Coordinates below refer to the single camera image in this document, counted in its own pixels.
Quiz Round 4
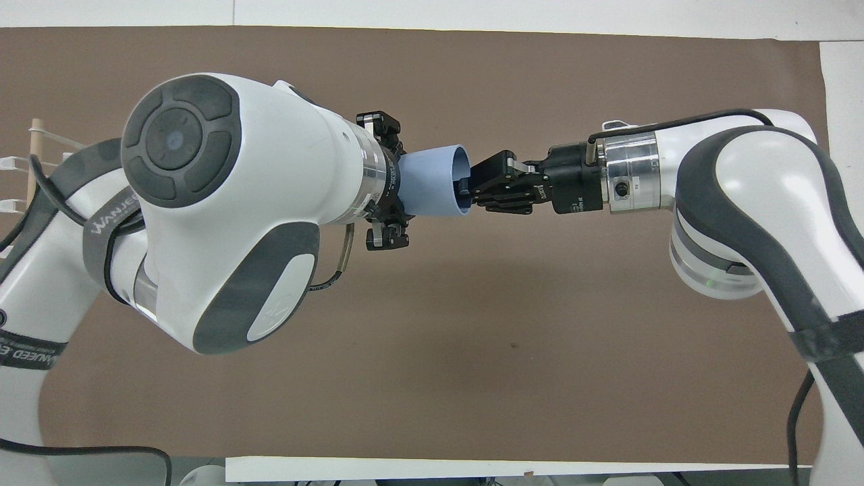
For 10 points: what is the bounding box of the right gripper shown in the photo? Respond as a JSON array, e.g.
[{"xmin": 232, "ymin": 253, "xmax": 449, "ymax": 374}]
[{"xmin": 470, "ymin": 141, "xmax": 605, "ymax": 216}]

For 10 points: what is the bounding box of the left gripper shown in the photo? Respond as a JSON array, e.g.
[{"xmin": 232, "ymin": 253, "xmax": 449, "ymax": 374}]
[{"xmin": 356, "ymin": 111, "xmax": 412, "ymax": 252}]

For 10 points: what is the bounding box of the light blue cup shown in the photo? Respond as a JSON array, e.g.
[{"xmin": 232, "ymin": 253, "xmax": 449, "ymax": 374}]
[{"xmin": 397, "ymin": 143, "xmax": 473, "ymax": 219}]

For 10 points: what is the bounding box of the wooden cup holder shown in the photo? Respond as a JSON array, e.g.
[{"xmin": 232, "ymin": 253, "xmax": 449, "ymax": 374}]
[{"xmin": 0, "ymin": 118, "xmax": 90, "ymax": 211}]

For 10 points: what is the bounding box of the black cable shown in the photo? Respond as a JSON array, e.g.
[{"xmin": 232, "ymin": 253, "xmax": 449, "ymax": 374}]
[
  {"xmin": 0, "ymin": 154, "xmax": 146, "ymax": 306},
  {"xmin": 308, "ymin": 223, "xmax": 357, "ymax": 293},
  {"xmin": 586, "ymin": 109, "xmax": 775, "ymax": 165},
  {"xmin": 786, "ymin": 368, "xmax": 819, "ymax": 486}
]

